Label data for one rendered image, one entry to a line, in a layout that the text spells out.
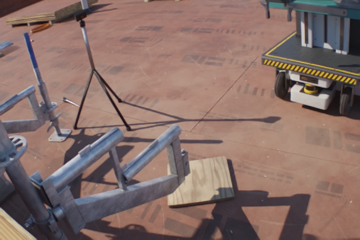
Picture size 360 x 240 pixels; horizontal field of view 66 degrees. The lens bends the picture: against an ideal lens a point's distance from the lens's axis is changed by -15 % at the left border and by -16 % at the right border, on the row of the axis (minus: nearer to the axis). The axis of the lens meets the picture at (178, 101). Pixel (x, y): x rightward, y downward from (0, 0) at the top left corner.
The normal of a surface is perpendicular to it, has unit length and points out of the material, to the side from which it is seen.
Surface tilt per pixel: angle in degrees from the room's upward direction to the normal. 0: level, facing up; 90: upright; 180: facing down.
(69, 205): 90
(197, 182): 0
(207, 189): 0
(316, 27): 90
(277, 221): 0
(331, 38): 90
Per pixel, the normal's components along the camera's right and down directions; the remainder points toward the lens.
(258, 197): -0.15, -0.87
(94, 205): 0.84, 0.15
